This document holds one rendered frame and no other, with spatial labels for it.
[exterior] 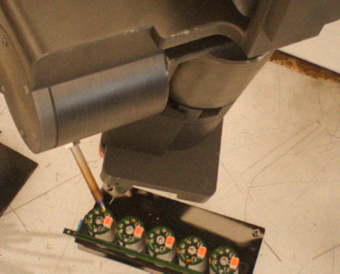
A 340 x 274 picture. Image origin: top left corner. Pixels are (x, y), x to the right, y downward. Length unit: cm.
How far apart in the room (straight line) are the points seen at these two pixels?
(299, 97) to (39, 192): 28
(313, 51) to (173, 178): 39
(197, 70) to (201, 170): 9
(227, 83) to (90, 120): 7
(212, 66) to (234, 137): 39
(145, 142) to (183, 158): 3
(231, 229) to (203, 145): 26
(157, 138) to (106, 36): 11
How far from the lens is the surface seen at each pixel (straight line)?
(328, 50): 75
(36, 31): 26
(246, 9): 27
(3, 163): 67
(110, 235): 61
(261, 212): 67
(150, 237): 60
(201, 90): 32
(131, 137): 37
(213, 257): 59
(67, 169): 70
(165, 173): 39
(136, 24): 27
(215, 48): 30
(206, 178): 39
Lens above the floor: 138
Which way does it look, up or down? 65 degrees down
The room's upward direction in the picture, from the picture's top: 8 degrees counter-clockwise
